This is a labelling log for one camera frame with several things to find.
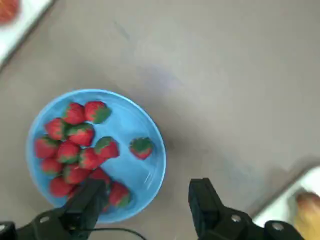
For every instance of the red yellow apple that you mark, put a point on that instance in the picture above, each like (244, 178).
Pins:
(7, 10)

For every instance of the blue round plate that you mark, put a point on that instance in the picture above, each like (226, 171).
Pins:
(130, 125)

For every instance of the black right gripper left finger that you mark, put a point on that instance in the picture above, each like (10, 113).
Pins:
(75, 215)

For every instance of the white rectangular tray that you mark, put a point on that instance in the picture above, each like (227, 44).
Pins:
(27, 15)
(310, 182)

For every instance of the yellow brown pear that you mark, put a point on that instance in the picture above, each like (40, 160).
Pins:
(310, 215)

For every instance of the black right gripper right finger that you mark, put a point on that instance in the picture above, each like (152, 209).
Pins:
(207, 215)

